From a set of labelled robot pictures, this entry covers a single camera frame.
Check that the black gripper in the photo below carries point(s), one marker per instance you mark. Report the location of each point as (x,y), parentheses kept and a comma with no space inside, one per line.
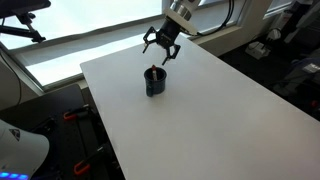
(168,33)

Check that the red and white marker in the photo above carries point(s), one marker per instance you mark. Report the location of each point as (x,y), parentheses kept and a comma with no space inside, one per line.
(154,71)

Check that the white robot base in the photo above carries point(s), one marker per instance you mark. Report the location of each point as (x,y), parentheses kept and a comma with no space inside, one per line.
(20,150)

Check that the black equipment stand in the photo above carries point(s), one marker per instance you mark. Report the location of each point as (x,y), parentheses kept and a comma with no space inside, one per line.
(300,20)

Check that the black orange clamp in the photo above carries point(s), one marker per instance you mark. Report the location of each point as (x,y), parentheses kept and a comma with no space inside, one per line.
(88,160)
(76,113)

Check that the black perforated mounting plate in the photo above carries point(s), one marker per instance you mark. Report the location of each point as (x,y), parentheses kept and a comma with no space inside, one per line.
(66,146)

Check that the white power strip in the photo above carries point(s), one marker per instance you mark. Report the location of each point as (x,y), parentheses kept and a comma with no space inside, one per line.
(258,50)

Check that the grey blue bag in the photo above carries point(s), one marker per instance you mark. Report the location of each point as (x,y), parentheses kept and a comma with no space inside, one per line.
(300,71)

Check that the dark green mug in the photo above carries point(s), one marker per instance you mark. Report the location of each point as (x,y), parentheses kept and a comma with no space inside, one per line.
(156,85)

